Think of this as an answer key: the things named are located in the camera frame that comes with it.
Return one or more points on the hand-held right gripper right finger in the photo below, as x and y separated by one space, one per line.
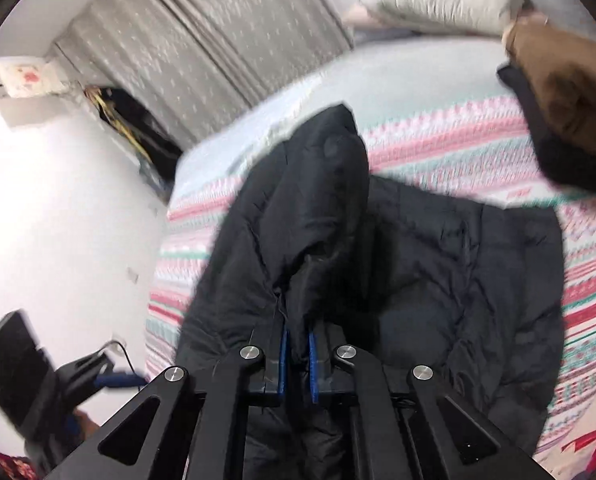
373 400

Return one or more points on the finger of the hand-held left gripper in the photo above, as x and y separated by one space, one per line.
123 379

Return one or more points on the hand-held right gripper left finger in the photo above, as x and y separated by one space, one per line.
228 400

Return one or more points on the black quilted jacket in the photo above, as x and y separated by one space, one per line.
428 260

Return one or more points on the black folded clothes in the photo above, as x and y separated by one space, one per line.
543 145

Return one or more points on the person's left hand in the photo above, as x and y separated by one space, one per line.
87 422

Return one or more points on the red patterned cloth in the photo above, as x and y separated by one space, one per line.
10 466

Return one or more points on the black hanging bag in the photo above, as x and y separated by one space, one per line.
148 135

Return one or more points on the patterned knit blanket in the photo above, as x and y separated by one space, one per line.
428 135

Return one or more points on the white air conditioner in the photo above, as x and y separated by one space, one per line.
23 77

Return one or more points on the grey bed sheet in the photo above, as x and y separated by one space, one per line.
353 75

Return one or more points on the grey dotted curtain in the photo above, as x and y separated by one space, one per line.
203 35

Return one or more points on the brown padded jacket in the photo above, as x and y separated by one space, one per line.
568 80

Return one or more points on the pink pillow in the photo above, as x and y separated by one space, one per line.
358 15

